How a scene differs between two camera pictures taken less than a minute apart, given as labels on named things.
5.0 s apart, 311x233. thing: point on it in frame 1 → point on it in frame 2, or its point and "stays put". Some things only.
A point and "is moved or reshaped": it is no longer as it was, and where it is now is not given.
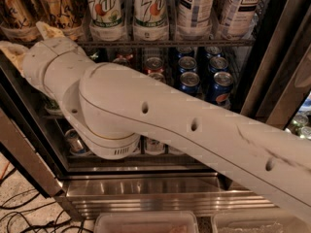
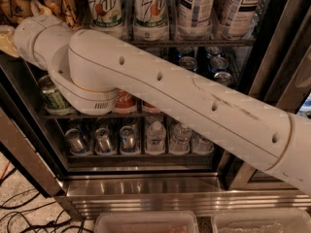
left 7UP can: [106, 12] stays put
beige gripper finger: [47, 31] → [38, 9]
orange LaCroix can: [17, 20] is moved or reshaped
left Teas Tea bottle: [195, 10] stays put
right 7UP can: [150, 13] stays put
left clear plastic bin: [146, 222] stays put
